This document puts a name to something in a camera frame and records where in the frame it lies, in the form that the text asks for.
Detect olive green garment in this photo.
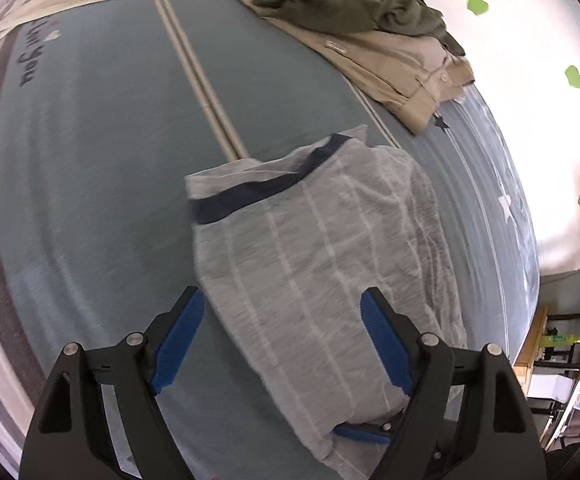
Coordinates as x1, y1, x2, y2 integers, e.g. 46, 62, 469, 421
253, 0, 465, 56

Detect grey striped t-shirt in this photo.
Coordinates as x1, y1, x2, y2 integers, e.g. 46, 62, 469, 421
186, 126, 466, 479

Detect white headboard with apples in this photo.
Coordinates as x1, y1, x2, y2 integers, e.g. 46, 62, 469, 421
425, 0, 580, 274

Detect shelf with clutter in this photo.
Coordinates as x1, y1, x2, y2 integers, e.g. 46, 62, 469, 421
514, 271, 580, 451

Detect striped blue bed sheet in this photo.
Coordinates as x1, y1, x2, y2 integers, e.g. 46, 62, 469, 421
0, 0, 539, 479

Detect beige trousers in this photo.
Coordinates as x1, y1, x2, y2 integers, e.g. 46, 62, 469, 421
0, 0, 474, 134

